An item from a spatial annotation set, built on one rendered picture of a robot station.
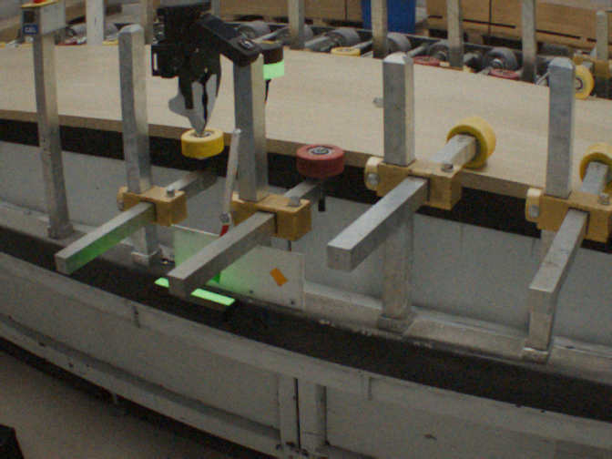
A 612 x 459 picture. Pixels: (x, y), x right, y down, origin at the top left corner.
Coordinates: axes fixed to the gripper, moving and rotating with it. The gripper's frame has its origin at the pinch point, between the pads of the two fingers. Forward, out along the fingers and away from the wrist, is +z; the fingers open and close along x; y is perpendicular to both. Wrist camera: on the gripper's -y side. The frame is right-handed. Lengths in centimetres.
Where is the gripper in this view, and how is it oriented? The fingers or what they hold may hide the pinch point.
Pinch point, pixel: (203, 126)
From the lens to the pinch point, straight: 123.2
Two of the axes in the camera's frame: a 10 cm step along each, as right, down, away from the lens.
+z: 0.3, 9.1, 4.2
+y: -8.7, -1.8, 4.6
